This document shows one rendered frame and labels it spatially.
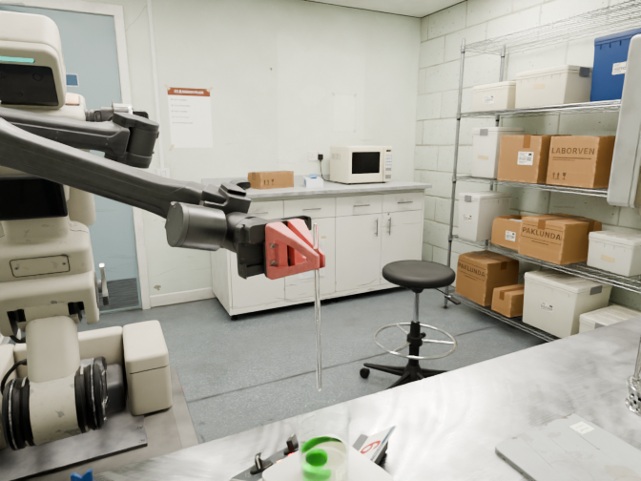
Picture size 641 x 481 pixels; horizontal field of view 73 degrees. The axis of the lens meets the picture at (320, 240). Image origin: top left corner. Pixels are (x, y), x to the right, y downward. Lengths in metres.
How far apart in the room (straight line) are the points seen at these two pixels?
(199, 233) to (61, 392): 0.80
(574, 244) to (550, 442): 2.04
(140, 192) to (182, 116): 2.76
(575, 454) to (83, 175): 0.84
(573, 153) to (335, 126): 1.90
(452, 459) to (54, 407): 0.92
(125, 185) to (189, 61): 2.83
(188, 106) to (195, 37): 0.48
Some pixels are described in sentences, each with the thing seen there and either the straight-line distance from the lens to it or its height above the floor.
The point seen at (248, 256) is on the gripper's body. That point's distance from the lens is 0.52.
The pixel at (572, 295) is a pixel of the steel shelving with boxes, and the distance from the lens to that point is 2.75.
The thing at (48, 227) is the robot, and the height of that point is 1.02.
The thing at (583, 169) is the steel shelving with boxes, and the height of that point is 1.09.
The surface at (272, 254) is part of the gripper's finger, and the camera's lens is 0.51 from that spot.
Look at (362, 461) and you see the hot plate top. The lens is 0.61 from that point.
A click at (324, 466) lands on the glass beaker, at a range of 0.54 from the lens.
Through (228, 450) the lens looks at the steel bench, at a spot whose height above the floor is 0.75.
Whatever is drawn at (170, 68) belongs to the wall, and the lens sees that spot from 3.44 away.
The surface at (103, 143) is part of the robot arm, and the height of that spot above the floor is 1.23.
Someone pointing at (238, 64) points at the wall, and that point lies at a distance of 3.55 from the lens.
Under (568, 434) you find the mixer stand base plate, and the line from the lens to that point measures 0.88.
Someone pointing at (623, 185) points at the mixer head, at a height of 1.18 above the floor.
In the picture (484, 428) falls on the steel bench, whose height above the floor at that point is 0.75.
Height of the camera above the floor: 1.23
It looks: 13 degrees down
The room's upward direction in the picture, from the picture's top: straight up
